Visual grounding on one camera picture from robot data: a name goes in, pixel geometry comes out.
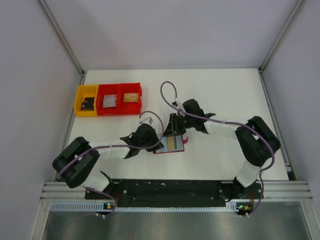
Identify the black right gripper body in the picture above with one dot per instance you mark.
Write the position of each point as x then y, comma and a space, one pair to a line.
175, 122

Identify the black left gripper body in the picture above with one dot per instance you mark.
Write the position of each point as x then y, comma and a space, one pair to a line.
152, 139

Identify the gold credit card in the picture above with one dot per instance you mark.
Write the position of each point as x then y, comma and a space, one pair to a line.
172, 144

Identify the red leather card holder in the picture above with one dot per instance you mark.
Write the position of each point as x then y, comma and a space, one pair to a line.
181, 139

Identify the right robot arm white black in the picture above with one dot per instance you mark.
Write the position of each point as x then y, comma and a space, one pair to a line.
257, 141

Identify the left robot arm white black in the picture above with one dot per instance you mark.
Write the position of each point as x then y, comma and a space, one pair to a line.
81, 162

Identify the gold card in bin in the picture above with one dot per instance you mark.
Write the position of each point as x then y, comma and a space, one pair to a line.
131, 97

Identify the silver card in bin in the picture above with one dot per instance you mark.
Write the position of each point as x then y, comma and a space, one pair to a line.
109, 101

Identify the red plastic bin right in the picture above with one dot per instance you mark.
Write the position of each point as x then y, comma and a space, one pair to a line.
130, 108

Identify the red plastic bin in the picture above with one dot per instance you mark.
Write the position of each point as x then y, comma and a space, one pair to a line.
107, 89
130, 108

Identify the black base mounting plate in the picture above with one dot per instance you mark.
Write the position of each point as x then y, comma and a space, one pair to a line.
159, 193

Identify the red plastic bin middle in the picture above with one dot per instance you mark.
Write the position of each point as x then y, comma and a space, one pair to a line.
107, 89

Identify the yellow plastic bin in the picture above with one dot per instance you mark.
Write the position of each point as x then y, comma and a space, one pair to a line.
82, 92

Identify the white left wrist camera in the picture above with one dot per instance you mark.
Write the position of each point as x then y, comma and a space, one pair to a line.
147, 121

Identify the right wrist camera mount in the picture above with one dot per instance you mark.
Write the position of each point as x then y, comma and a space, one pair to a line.
178, 105

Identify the white slotted cable duct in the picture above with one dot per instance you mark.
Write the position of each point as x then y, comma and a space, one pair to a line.
103, 207

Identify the aluminium front frame rail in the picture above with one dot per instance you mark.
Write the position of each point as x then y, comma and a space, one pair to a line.
274, 191

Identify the aluminium left frame post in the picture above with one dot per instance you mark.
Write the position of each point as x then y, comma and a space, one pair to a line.
60, 36

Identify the aluminium frame post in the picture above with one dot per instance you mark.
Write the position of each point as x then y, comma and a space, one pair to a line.
294, 13
60, 36

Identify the aluminium right frame post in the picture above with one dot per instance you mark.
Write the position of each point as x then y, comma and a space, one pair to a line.
294, 13

